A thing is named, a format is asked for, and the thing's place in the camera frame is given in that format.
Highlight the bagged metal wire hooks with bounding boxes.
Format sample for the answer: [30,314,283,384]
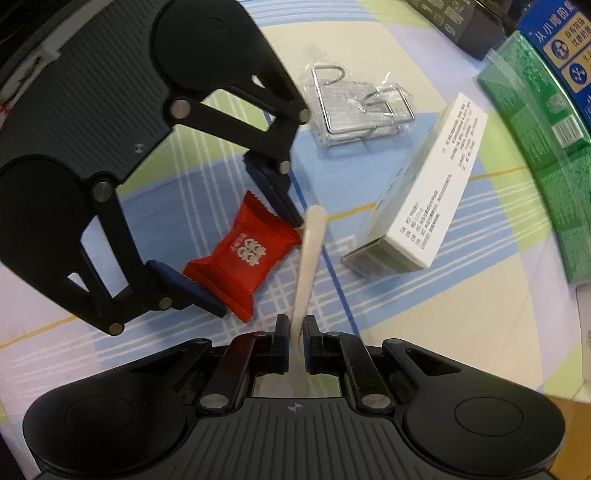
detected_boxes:
[302,62,416,149]

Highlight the dark green box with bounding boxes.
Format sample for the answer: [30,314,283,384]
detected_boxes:
[406,0,514,60]

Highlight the cardboard box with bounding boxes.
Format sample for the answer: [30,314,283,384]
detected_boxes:
[542,396,591,480]

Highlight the blue milk carton case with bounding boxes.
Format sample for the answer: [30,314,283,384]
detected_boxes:
[516,0,591,119]

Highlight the white green medicine box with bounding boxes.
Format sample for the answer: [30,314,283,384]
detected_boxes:
[341,91,489,278]

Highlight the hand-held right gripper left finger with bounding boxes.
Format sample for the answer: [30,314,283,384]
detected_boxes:
[129,314,293,412]

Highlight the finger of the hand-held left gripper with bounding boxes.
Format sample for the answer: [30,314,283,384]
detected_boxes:
[168,69,311,228]
[60,182,228,337]

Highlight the green shrink-wrapped drink pack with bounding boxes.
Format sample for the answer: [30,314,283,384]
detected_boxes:
[475,31,591,285]

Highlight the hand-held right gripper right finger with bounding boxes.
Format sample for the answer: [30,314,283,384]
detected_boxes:
[302,315,462,412]

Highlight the cream plastic spoon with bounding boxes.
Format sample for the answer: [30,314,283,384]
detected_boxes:
[288,206,330,398]

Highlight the red candy packet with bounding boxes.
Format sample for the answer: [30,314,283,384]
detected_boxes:
[182,190,302,322]

